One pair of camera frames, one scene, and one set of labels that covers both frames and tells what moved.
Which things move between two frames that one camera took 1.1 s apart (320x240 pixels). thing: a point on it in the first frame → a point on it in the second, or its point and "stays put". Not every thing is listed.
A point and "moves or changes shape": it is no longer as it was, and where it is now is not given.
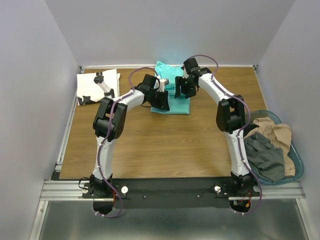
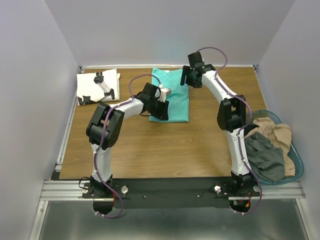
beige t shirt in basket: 280,135 stays put
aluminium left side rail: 58,166 stays put
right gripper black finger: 178,82 → 185,75
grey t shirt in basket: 268,161 stays put
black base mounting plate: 171,193 stays put
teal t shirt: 179,105 moves or changes shape
